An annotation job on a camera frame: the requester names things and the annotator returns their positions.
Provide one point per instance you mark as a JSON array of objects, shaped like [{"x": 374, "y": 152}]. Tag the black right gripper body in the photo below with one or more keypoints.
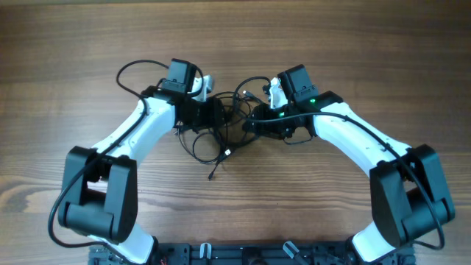
[{"x": 277, "y": 126}]

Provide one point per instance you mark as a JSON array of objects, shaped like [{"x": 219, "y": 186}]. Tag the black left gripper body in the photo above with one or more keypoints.
[{"x": 199, "y": 114}]

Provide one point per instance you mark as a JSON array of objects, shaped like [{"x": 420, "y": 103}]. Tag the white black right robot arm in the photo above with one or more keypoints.
[{"x": 410, "y": 198}]

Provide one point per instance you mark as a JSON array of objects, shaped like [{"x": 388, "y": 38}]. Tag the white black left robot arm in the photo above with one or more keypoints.
[{"x": 99, "y": 194}]

